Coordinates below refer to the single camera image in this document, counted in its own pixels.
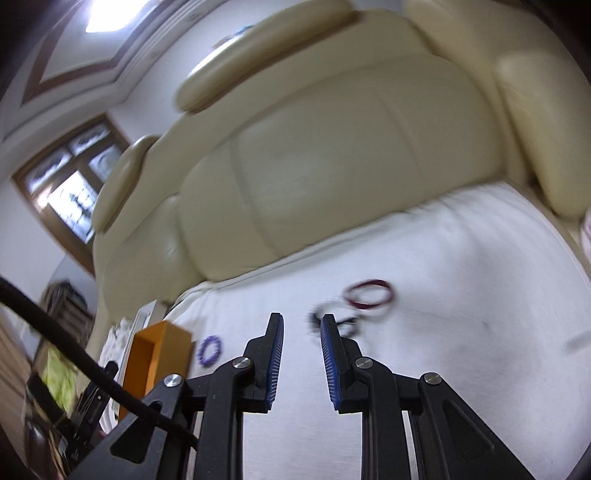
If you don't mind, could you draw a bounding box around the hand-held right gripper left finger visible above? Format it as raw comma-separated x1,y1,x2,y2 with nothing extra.
68,312,284,480

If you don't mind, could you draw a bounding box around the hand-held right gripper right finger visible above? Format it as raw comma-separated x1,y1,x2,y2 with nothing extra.
320,314,536,480

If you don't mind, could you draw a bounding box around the black hair tie ring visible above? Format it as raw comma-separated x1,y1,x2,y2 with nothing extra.
308,299,365,339

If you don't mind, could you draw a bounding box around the purple scrunchie ring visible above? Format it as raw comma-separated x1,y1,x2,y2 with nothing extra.
197,336,223,367

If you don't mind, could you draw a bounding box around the dark red bangle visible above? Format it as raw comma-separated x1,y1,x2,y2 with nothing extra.
344,279,397,318

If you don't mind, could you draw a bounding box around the orange box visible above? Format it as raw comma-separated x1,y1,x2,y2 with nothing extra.
118,322,193,419

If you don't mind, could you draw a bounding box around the yellow green bag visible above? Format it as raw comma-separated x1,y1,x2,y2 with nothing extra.
41,347,80,407

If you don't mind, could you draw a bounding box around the white cloth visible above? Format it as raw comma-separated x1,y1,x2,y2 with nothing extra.
100,318,139,435

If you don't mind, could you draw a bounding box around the white blanket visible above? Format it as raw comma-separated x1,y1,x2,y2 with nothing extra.
99,181,591,480

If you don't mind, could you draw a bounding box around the wooden shelf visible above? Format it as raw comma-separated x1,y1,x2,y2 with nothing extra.
41,280,96,342

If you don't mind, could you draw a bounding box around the cream leather sofa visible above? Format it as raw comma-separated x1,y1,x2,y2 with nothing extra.
91,0,591,309

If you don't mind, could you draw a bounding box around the wooden framed window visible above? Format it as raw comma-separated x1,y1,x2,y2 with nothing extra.
11,113,131,277

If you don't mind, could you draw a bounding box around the ceiling light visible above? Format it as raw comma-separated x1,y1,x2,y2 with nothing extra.
85,0,139,33

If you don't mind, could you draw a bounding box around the black cable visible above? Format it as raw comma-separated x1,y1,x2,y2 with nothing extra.
0,278,199,448

